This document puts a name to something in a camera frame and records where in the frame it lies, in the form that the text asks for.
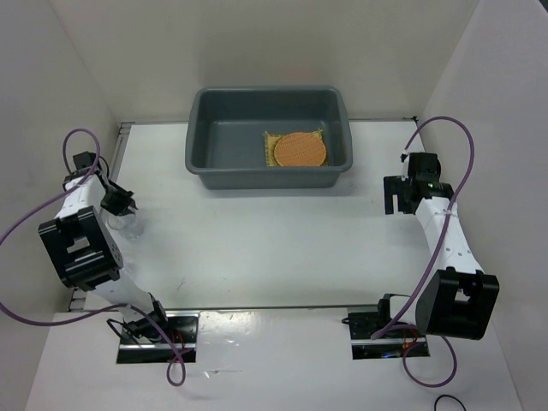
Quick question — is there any clear faceted cup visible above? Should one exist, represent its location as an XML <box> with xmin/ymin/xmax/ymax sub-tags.
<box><xmin>106</xmin><ymin>209</ymin><xmax>144</xmax><ymax>240</ymax></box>

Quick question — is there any round orange woven tray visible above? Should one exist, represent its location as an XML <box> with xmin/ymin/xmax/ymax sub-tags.
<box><xmin>273</xmin><ymin>131</ymin><xmax>327</xmax><ymax>167</ymax></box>

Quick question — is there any square bamboo mat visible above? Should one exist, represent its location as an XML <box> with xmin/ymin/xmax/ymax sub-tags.
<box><xmin>264</xmin><ymin>128</ymin><xmax>328</xmax><ymax>167</ymax></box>

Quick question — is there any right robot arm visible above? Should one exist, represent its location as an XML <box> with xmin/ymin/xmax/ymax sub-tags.
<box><xmin>374</xmin><ymin>152</ymin><xmax>499</xmax><ymax>340</ymax></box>

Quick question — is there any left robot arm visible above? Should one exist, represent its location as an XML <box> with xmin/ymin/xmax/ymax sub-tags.
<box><xmin>39</xmin><ymin>152</ymin><xmax>170</xmax><ymax>343</ymax></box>

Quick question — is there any grey plastic bin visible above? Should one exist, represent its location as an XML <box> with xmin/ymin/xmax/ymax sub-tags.
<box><xmin>185</xmin><ymin>86</ymin><xmax>353</xmax><ymax>190</ymax></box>

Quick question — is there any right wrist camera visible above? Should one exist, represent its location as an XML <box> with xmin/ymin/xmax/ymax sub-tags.
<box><xmin>401</xmin><ymin>152</ymin><xmax>441</xmax><ymax>182</ymax></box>

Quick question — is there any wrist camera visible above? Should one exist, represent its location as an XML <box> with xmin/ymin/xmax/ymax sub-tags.
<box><xmin>63</xmin><ymin>152</ymin><xmax>110</xmax><ymax>185</ymax></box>
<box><xmin>401</xmin><ymin>152</ymin><xmax>441</xmax><ymax>182</ymax></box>

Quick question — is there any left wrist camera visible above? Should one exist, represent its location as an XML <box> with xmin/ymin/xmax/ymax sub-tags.
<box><xmin>63</xmin><ymin>152</ymin><xmax>110</xmax><ymax>185</ymax></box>

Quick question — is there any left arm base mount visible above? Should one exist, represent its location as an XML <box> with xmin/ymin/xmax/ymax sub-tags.
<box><xmin>106</xmin><ymin>310</ymin><xmax>200</xmax><ymax>365</ymax></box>

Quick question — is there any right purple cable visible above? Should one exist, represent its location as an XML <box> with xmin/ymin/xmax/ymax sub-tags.
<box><xmin>370</xmin><ymin>115</ymin><xmax>476</xmax><ymax>389</ymax></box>

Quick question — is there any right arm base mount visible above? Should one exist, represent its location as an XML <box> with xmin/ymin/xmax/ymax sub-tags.
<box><xmin>342</xmin><ymin>305</ymin><xmax>431</xmax><ymax>360</ymax></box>

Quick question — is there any black cable loop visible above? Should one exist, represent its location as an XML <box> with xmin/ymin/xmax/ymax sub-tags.
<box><xmin>433</xmin><ymin>394</ymin><xmax>468</xmax><ymax>411</ymax></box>

